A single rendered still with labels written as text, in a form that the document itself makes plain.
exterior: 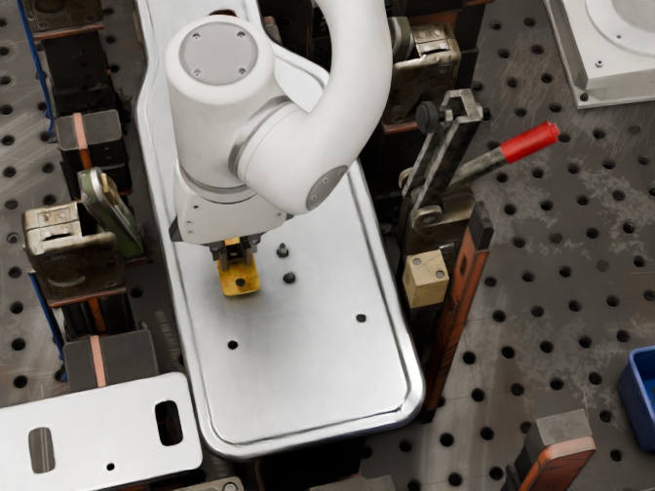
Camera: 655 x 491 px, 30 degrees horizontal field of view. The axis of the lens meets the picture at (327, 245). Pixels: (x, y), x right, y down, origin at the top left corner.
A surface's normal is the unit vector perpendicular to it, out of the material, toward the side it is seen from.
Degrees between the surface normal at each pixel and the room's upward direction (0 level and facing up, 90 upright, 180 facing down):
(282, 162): 38
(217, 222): 92
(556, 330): 0
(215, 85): 11
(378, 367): 0
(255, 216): 92
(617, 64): 5
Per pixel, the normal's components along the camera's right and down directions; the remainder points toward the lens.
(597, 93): -0.58, 0.71
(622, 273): 0.04, -0.46
